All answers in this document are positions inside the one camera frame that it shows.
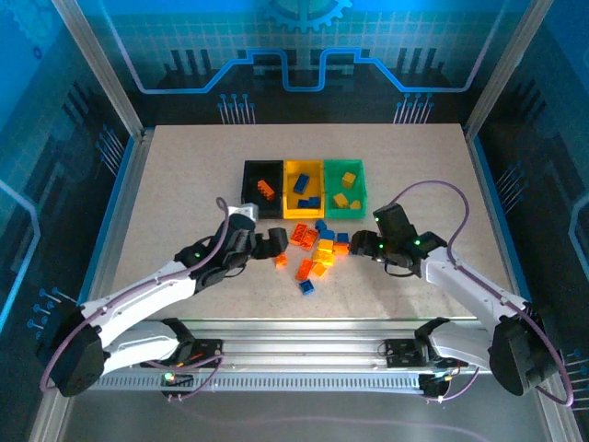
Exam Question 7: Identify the black plastic bin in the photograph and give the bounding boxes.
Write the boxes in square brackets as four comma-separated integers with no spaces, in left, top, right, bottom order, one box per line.
[240,159,285,220]

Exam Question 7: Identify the green plastic bin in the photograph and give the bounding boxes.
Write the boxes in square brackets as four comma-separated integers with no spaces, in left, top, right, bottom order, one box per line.
[322,158,368,220]

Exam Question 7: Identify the yellow plastic bin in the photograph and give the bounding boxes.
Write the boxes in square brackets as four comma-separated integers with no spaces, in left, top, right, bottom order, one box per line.
[281,158,327,220]

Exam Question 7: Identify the small controller board green light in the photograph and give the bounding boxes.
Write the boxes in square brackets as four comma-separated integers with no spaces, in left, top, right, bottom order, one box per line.
[160,371,194,390]

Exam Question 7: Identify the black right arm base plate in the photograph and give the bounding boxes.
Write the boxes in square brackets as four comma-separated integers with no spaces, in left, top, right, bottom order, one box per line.
[384,339,469,369]

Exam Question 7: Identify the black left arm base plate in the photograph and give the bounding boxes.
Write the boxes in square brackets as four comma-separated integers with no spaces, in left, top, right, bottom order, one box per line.
[192,338,225,369]

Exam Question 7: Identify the aluminium extrusion rail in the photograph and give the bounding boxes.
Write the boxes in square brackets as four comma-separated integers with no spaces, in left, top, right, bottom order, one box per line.
[91,318,535,372]

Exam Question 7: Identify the aluminium table side rail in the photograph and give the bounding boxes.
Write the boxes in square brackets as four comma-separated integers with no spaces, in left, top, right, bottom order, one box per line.
[75,128,156,335]

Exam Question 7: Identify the small controller board with wires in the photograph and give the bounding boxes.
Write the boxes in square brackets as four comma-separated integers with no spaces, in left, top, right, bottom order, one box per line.
[419,372,455,400]

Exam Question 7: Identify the grey slotted cable duct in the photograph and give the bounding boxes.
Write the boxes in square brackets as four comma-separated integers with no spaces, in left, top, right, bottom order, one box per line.
[98,371,424,393]

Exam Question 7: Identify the aluminium frame post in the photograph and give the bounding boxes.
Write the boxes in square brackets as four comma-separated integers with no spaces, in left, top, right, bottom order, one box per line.
[51,0,146,139]
[463,0,557,137]

